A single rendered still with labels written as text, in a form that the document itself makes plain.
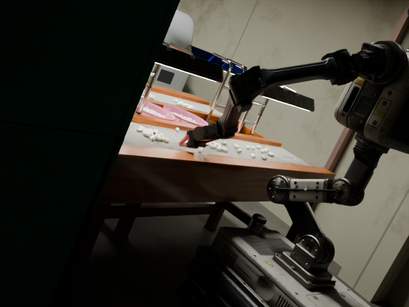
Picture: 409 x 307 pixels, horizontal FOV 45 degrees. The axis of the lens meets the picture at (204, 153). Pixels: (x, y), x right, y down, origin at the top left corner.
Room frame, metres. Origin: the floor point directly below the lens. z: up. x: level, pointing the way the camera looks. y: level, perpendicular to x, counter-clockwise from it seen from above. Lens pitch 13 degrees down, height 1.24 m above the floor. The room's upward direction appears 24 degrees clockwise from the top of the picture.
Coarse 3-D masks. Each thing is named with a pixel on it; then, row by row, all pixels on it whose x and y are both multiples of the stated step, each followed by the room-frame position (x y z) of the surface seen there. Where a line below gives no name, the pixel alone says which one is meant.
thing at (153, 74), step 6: (168, 42) 2.22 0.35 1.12; (168, 48) 2.00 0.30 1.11; (174, 48) 2.19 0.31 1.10; (180, 48) 2.17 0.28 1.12; (192, 54) 2.15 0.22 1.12; (156, 66) 2.22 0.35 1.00; (156, 72) 2.23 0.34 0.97; (150, 78) 2.23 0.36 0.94; (150, 84) 2.22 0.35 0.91; (150, 90) 2.25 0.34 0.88; (144, 96) 2.22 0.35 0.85; (144, 102) 2.23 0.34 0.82; (138, 108) 2.22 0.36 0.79; (138, 114) 2.22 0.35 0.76
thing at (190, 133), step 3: (189, 132) 1.97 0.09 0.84; (192, 132) 1.98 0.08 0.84; (189, 135) 1.96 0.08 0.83; (192, 135) 1.97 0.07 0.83; (189, 138) 1.95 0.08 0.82; (192, 138) 1.97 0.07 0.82; (189, 141) 1.95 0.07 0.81; (192, 141) 1.96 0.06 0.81; (195, 141) 1.97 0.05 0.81; (198, 141) 1.96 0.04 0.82; (201, 141) 1.96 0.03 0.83; (204, 141) 1.96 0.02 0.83; (207, 141) 1.96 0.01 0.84; (189, 144) 1.95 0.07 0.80; (192, 144) 1.95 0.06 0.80; (195, 144) 1.97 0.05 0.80; (198, 144) 1.98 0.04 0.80; (201, 144) 1.98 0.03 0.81; (204, 144) 2.02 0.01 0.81
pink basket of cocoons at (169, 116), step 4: (140, 100) 2.56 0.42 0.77; (148, 104) 2.58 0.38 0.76; (152, 104) 2.59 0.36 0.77; (136, 108) 2.34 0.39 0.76; (156, 108) 2.58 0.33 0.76; (160, 108) 2.58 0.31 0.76; (144, 112) 2.33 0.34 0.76; (148, 112) 2.33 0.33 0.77; (156, 112) 2.58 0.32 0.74; (160, 112) 2.57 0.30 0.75; (164, 112) 2.57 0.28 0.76; (168, 112) 2.56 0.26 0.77; (152, 116) 2.34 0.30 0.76; (156, 116) 2.34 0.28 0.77; (168, 116) 2.54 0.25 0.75; (172, 116) 2.52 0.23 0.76; (172, 120) 2.42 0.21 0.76
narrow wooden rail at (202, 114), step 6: (150, 102) 2.64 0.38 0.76; (156, 102) 2.69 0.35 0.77; (162, 102) 2.77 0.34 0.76; (186, 108) 2.92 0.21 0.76; (186, 114) 2.90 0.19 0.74; (198, 114) 2.98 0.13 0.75; (204, 114) 3.03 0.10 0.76; (204, 120) 3.05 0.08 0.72; (210, 120) 3.09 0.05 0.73; (240, 132) 3.40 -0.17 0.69
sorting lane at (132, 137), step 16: (128, 128) 2.01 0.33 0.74; (160, 128) 2.25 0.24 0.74; (128, 144) 1.78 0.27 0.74; (144, 144) 1.87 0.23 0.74; (160, 144) 1.97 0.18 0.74; (176, 144) 2.09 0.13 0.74; (240, 144) 2.71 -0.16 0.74; (256, 144) 2.93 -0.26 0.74; (272, 160) 2.67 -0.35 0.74; (288, 160) 2.88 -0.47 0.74
